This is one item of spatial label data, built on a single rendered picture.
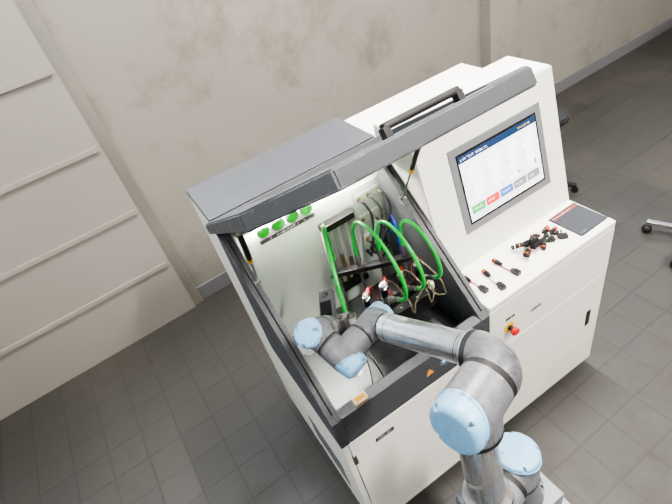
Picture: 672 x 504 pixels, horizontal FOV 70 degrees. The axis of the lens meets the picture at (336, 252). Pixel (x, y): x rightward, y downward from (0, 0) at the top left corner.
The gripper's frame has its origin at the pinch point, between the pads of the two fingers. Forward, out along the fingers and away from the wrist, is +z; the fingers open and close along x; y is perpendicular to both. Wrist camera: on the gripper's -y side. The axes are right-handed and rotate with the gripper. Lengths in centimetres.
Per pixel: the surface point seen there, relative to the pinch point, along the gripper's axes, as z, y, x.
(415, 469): 61, 70, -10
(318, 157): 16, -60, -2
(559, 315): 82, 22, 65
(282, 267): 17.9, -24.4, -27.7
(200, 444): 84, 48, -136
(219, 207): -6, -48, -34
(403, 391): 21.8, 30.4, 5.1
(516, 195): 58, -30, 62
